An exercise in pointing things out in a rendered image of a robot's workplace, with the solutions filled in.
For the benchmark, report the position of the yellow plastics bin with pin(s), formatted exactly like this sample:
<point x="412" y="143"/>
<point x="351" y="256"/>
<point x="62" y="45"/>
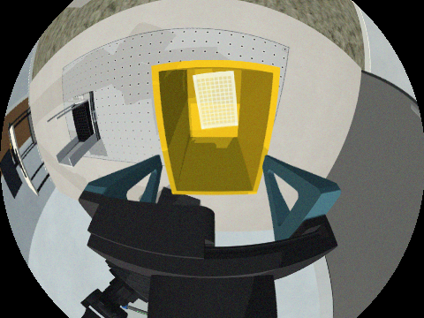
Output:
<point x="222" y="160"/>

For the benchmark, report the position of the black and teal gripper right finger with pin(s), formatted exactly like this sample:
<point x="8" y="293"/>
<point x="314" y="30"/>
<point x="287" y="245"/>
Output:
<point x="316" y="196"/>

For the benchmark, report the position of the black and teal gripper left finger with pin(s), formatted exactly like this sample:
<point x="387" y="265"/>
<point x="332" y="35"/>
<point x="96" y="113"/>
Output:
<point x="118" y="183"/>

